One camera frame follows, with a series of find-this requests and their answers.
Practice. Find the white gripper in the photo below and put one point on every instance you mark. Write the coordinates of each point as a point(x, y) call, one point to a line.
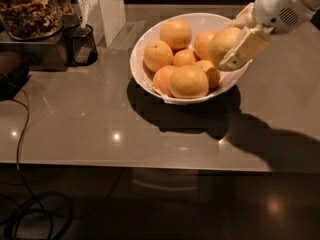
point(277, 8)

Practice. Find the large yellowish orange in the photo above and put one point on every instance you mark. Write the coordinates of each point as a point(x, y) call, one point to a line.
point(221, 43)

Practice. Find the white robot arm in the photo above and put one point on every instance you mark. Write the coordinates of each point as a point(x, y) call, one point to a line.
point(260, 20)

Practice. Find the back right orange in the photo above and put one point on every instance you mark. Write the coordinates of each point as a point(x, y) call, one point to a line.
point(201, 44)

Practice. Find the white oval bowl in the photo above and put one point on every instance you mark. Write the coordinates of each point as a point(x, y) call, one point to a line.
point(198, 22)

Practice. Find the half hidden middle orange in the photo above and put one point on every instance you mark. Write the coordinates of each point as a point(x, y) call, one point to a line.
point(212, 73)

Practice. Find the small centre orange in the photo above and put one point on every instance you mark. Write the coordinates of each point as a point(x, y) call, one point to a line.
point(184, 57)

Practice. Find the top back orange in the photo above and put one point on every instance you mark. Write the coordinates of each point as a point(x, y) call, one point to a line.
point(176, 33)

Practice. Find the front large orange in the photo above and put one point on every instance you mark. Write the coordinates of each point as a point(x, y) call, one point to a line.
point(189, 82)

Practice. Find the front left orange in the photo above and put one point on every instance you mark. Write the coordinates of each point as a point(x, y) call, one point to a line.
point(161, 80)

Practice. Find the white upright panel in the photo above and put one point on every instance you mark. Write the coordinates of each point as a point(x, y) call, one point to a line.
point(107, 17)

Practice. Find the white utensil in cup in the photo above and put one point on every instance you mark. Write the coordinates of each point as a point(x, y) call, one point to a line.
point(84, 13)

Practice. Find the black mesh cup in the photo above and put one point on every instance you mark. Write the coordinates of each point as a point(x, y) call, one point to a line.
point(80, 44)

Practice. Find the glass jar of nuts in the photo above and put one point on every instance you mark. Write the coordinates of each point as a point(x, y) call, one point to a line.
point(27, 20)

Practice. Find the dark device at left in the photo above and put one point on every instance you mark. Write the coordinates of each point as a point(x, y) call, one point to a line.
point(14, 70)

